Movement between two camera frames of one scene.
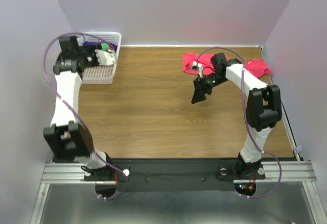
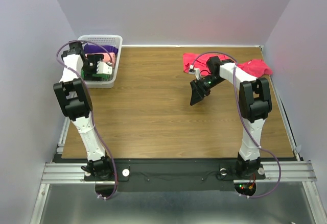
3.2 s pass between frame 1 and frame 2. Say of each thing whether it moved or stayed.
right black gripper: stayed
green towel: moved
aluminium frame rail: stayed
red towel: stayed
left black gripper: moved
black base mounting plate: stayed
